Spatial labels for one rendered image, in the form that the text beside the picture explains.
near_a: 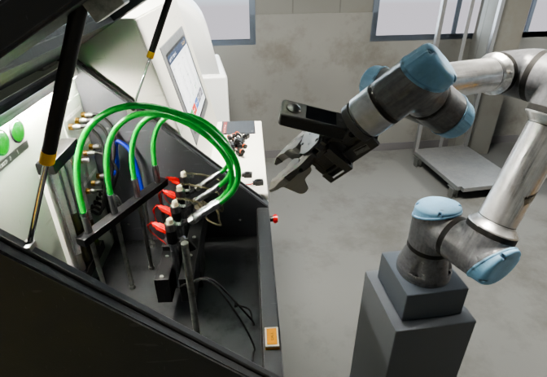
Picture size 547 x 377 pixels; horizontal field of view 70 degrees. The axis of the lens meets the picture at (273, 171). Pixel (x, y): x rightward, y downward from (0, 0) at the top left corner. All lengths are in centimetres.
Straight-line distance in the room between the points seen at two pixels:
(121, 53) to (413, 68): 85
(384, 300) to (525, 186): 52
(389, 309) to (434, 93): 77
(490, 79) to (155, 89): 88
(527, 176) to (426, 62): 48
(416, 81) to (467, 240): 53
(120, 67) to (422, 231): 95
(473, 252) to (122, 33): 106
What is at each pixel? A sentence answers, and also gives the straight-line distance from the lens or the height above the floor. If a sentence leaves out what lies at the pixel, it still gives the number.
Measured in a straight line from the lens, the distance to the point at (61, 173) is 107.
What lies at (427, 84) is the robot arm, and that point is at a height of 154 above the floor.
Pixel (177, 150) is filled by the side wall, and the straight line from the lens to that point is 125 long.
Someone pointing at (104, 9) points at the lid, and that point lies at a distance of 49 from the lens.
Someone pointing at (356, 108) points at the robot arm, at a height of 148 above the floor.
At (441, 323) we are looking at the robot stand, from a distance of 126.
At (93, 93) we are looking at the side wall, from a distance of 124.
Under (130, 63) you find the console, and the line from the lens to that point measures 123.
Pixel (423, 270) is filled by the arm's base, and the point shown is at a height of 95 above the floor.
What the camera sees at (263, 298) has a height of 95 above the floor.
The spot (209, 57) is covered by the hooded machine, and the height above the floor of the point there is 116.
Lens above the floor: 169
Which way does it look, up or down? 29 degrees down
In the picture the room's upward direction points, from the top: straight up
